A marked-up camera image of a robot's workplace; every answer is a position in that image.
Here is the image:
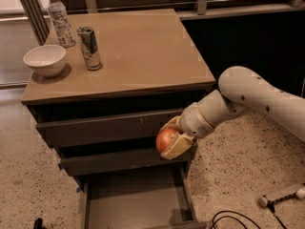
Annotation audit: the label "grey top drawer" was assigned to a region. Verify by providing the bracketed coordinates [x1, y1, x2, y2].
[36, 108, 182, 147]

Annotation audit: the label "grey middle drawer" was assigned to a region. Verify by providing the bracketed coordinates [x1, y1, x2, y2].
[60, 144, 197, 177]

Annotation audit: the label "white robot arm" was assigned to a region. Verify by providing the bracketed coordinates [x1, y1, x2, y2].
[156, 66, 305, 160]

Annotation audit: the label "red apple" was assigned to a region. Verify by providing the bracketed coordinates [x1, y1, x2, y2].
[155, 128, 177, 153]

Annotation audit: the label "grey open bottom drawer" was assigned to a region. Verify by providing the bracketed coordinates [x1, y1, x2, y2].
[82, 164, 207, 229]

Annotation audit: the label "white ceramic bowl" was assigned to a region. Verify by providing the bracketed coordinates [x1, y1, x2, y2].
[23, 45, 66, 77]

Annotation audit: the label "clear plastic water bottle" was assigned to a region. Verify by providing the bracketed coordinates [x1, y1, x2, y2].
[47, 0, 75, 48]

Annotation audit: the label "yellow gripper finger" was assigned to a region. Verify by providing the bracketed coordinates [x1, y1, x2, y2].
[161, 115, 183, 133]
[161, 133, 193, 160]

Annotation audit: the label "silver drink can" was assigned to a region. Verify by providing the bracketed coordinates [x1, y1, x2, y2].
[77, 27, 102, 71]

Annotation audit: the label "small black floor object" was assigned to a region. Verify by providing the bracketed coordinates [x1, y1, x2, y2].
[33, 218, 45, 229]

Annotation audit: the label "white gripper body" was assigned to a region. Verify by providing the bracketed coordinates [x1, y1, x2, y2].
[180, 102, 215, 139]

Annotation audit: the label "white power strip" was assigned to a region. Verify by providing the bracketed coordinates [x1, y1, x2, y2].
[258, 183, 305, 208]

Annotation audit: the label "grey drawer cabinet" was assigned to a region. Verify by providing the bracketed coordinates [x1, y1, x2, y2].
[21, 10, 215, 225]

